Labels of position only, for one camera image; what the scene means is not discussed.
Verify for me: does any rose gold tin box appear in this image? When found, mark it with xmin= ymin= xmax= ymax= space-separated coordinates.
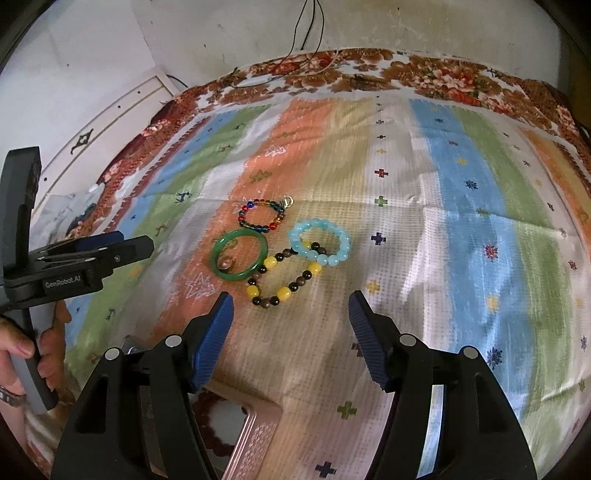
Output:
xmin=124 ymin=336 xmax=284 ymax=480

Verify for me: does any grey cloth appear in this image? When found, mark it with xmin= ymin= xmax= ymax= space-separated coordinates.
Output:
xmin=33 ymin=188 xmax=108 ymax=241

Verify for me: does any white drawer cabinet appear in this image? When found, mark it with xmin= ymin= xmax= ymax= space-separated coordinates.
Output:
xmin=36 ymin=71 xmax=186 ymax=217

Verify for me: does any black cable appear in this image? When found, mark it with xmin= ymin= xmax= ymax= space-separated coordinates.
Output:
xmin=259 ymin=0 xmax=345 ymax=79
xmin=228 ymin=0 xmax=315 ymax=88

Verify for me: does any multicolour glass bead bracelet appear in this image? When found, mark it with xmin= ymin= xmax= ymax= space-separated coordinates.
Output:
xmin=237 ymin=196 xmax=297 ymax=233

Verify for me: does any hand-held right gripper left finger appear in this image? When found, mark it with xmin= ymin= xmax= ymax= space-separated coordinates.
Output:
xmin=51 ymin=292 xmax=235 ymax=480

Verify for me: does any metal wristband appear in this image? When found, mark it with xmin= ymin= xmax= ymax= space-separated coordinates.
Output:
xmin=0 ymin=385 xmax=27 ymax=408

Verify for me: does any red-brown bead bracelet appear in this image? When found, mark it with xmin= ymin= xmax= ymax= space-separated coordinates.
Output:
xmin=193 ymin=388 xmax=247 ymax=460

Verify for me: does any striped colourful blanket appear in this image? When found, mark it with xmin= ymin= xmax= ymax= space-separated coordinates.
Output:
xmin=25 ymin=90 xmax=591 ymax=480

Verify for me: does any person's left hand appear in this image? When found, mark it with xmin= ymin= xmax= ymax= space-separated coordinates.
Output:
xmin=0 ymin=302 xmax=73 ymax=398

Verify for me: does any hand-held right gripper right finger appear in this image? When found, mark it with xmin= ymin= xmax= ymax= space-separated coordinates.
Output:
xmin=348 ymin=291 xmax=539 ymax=480

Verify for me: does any yellow and brown bead bracelet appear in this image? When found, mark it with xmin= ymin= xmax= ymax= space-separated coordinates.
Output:
xmin=246 ymin=248 xmax=324 ymax=309

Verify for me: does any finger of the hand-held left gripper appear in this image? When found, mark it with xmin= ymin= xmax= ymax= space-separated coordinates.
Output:
xmin=28 ymin=232 xmax=126 ymax=259
xmin=34 ymin=235 xmax=155 ymax=278

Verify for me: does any light blue bead bracelet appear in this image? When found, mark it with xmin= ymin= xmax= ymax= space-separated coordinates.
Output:
xmin=288 ymin=217 xmax=351 ymax=268

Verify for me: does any green jade bangle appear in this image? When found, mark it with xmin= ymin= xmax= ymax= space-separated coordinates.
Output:
xmin=211 ymin=229 xmax=269 ymax=282

